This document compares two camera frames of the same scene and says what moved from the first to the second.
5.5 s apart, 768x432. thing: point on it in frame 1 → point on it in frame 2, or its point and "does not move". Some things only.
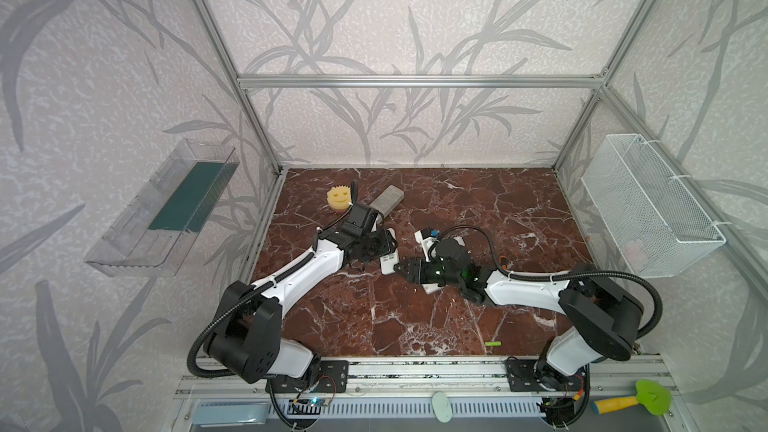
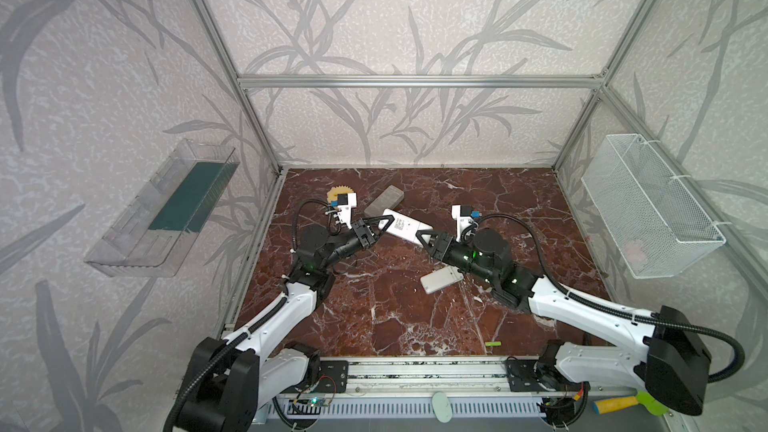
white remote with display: x=391 y=259 → x=405 y=227
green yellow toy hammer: x=652 y=395 does not move
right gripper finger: x=410 y=268 → x=438 y=249
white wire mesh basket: x=656 y=219 does not move
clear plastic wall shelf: x=155 y=231 does not move
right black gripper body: x=417 y=270 → x=440 y=246
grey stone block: x=388 y=200 does not move
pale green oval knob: x=441 y=407 does not move
